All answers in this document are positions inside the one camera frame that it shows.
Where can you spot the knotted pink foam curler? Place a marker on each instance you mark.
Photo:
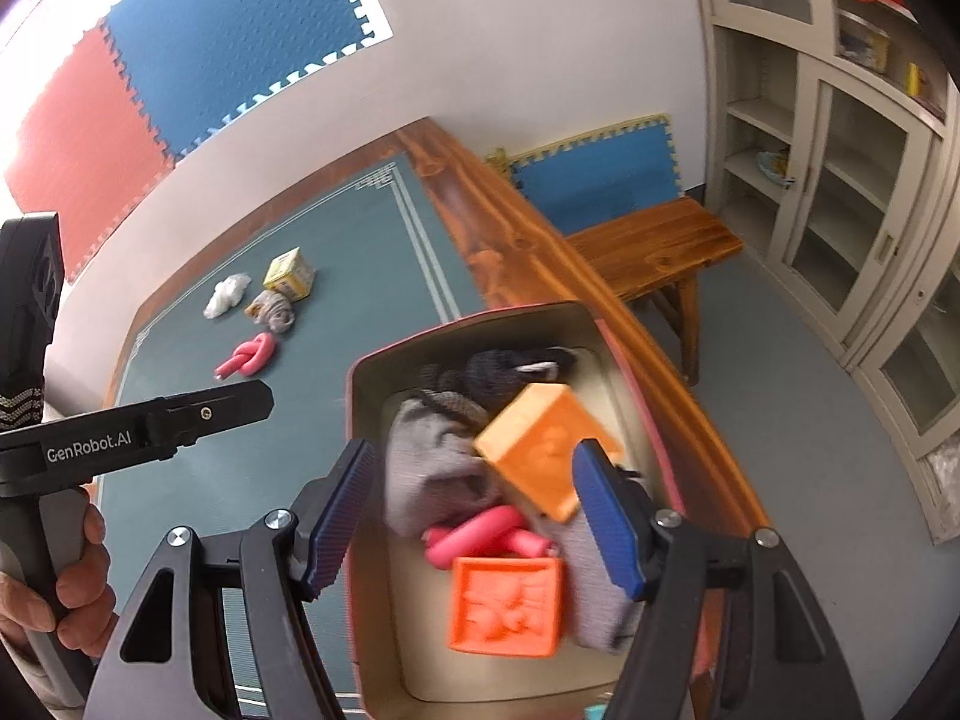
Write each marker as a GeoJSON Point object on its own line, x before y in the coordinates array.
{"type": "Point", "coordinates": [247, 360]}

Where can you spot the small yellow box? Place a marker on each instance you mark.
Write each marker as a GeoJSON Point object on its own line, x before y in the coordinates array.
{"type": "Point", "coordinates": [289, 274]}

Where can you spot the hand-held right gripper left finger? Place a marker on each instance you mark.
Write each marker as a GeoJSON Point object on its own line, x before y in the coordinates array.
{"type": "Point", "coordinates": [341, 517]}

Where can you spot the yellow carton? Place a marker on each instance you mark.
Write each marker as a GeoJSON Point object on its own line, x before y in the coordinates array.
{"type": "Point", "coordinates": [866, 49]}

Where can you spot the bent pink foam curler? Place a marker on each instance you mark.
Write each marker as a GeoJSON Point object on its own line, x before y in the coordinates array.
{"type": "Point", "coordinates": [480, 536]}

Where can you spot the blue foam wall mat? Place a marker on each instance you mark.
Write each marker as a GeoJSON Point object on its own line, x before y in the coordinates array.
{"type": "Point", "coordinates": [225, 30]}

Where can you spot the orange bear toy cube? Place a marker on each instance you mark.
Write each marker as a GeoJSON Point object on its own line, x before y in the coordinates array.
{"type": "Point", "coordinates": [506, 607]}

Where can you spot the person's left hand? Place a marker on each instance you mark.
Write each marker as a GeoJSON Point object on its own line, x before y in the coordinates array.
{"type": "Point", "coordinates": [86, 577]}

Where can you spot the beige patterned sock ball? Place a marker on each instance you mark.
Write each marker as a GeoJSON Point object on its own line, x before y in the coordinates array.
{"type": "Point", "coordinates": [271, 313]}

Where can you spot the patterned dish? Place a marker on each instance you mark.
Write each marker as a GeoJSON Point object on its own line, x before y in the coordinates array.
{"type": "Point", "coordinates": [774, 166]}

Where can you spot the blue foam mat yellow edge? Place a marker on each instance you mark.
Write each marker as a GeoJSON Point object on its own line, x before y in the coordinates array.
{"type": "Point", "coordinates": [600, 180]}

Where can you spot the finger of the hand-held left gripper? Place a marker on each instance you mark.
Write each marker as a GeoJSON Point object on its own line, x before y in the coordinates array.
{"type": "Point", "coordinates": [217, 412]}

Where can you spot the orange clock toy cube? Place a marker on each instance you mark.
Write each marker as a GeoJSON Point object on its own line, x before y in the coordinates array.
{"type": "Point", "coordinates": [540, 450]}

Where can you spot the grey sock black cuff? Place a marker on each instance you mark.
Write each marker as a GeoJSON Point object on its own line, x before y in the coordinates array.
{"type": "Point", "coordinates": [592, 600]}

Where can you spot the green table mat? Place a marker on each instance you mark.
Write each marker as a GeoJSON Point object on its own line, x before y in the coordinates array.
{"type": "Point", "coordinates": [360, 277]}

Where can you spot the wooden bench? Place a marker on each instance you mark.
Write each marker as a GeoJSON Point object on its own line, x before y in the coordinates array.
{"type": "Point", "coordinates": [652, 240]}

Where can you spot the red tin container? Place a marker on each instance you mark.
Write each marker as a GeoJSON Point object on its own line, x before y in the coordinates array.
{"type": "Point", "coordinates": [375, 465]}

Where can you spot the beige glass-door cabinet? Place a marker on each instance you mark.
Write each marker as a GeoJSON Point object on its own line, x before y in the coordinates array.
{"type": "Point", "coordinates": [847, 202]}

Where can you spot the grey sock striped dark cuff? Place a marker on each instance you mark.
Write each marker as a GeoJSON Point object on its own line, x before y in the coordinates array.
{"type": "Point", "coordinates": [427, 465]}

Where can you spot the white plastic wad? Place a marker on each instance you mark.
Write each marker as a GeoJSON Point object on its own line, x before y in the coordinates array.
{"type": "Point", "coordinates": [225, 296]}

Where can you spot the red foam wall mat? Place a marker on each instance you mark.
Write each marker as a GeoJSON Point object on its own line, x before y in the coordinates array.
{"type": "Point", "coordinates": [82, 157]}

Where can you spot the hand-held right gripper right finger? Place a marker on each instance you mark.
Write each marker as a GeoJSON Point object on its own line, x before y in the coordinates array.
{"type": "Point", "coordinates": [607, 517]}

